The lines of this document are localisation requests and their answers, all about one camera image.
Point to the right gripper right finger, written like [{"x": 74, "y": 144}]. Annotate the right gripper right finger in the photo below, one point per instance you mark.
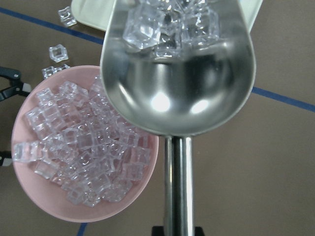
[{"x": 198, "y": 231}]

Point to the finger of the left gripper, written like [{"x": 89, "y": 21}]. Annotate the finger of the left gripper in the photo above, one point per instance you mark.
[
  {"x": 5, "y": 158},
  {"x": 17, "y": 87}
]

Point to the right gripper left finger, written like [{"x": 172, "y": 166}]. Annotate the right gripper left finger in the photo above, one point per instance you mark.
[{"x": 157, "y": 231}]

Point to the steel ice scoop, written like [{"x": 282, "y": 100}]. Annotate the steel ice scoop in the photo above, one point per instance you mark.
[{"x": 182, "y": 98}]

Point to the spilled ice cube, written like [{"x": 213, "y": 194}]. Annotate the spilled ice cube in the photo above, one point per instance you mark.
[
  {"x": 48, "y": 71},
  {"x": 62, "y": 67},
  {"x": 58, "y": 53},
  {"x": 66, "y": 17}
]

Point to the pile of ice cubes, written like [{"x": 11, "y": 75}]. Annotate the pile of ice cubes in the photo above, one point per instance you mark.
[{"x": 83, "y": 145}]

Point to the pink bowl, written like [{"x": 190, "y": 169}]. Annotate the pink bowl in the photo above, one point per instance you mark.
[{"x": 47, "y": 195}]

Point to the cream bear tray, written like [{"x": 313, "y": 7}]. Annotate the cream bear tray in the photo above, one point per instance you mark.
[{"x": 96, "y": 13}]

